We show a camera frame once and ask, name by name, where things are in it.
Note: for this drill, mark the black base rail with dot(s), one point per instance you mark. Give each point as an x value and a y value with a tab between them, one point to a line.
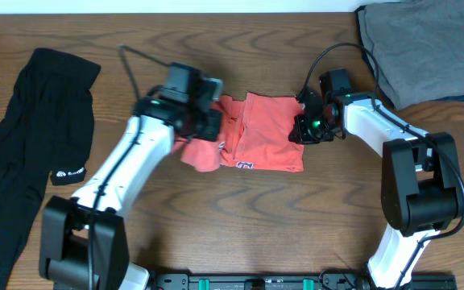
264	282

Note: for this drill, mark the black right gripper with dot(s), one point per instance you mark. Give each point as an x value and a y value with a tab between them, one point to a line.
300	134

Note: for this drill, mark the black garment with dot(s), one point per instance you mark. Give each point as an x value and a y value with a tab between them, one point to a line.
45	136

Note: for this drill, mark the red soccer t-shirt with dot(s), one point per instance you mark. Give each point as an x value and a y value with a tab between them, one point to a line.
253	135

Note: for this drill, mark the grey folded garment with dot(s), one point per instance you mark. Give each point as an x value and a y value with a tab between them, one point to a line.
418	48

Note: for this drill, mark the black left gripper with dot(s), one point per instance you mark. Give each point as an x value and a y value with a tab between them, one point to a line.
209	125

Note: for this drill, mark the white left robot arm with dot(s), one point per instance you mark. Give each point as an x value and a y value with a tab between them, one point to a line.
83	239

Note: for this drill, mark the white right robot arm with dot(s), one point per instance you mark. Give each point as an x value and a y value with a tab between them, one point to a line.
421	191

